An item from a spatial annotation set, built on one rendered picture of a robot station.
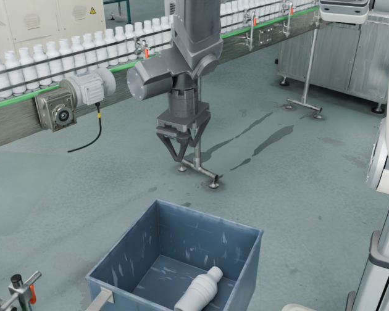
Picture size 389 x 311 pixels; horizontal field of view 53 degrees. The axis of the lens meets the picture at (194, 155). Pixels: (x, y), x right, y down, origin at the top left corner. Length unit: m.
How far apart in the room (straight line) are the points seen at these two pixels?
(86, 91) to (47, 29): 2.69
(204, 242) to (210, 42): 0.65
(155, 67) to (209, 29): 0.12
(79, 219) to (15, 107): 1.05
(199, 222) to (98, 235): 1.42
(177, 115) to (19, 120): 1.13
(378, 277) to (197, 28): 0.76
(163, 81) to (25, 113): 1.17
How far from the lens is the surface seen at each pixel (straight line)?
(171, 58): 0.67
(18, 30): 4.22
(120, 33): 2.00
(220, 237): 1.08
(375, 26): 3.94
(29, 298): 0.77
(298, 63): 4.33
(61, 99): 1.71
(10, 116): 1.76
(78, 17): 4.51
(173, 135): 0.72
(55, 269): 2.31
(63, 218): 2.62
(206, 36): 0.60
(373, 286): 1.11
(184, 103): 0.72
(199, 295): 1.06
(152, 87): 0.66
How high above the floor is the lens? 1.63
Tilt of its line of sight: 32 degrees down
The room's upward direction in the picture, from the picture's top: straight up
